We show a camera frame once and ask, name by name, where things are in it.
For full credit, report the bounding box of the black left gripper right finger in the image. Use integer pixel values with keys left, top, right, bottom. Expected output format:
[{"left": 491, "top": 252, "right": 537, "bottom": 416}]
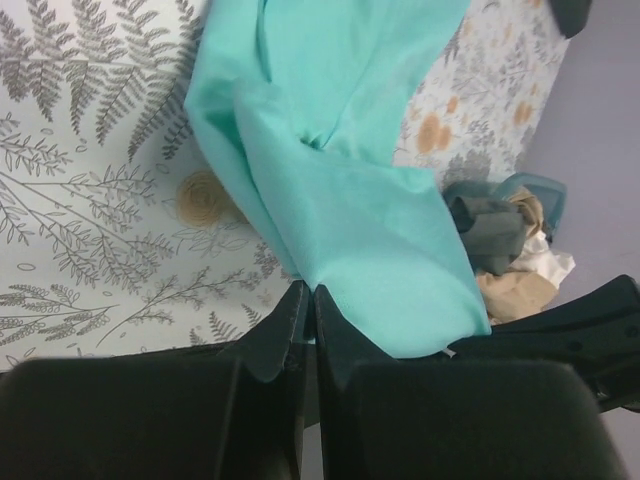
[{"left": 314, "top": 283, "right": 631, "bottom": 479}]

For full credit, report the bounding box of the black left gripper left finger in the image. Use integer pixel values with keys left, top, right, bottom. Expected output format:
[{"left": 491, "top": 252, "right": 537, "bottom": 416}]
[{"left": 1, "top": 282, "right": 310, "bottom": 479}]

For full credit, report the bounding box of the teal t shirt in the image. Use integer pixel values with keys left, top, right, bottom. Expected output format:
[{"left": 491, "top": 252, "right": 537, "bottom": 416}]
[{"left": 185, "top": 1, "right": 491, "bottom": 359}]

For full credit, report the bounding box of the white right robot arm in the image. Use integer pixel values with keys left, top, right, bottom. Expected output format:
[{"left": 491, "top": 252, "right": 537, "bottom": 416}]
[{"left": 548, "top": 0, "right": 593, "bottom": 39}]

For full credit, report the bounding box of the beige t shirt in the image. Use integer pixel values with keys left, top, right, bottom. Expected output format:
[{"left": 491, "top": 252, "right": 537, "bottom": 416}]
[{"left": 476, "top": 187, "right": 558, "bottom": 325}]

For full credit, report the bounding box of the floral table cloth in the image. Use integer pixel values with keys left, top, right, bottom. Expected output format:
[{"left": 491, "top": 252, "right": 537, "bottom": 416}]
[{"left": 1, "top": 1, "right": 569, "bottom": 370}]

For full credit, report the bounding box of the grey t shirt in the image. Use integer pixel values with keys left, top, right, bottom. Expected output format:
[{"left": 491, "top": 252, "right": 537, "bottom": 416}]
[{"left": 443, "top": 181, "right": 526, "bottom": 276}]

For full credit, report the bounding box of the white t shirt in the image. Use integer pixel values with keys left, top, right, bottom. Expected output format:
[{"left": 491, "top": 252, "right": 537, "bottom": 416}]
[{"left": 510, "top": 230, "right": 576, "bottom": 289}]

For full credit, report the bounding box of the blue plastic laundry basket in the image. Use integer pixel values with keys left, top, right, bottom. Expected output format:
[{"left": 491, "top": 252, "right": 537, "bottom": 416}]
[{"left": 493, "top": 173, "right": 567, "bottom": 240}]

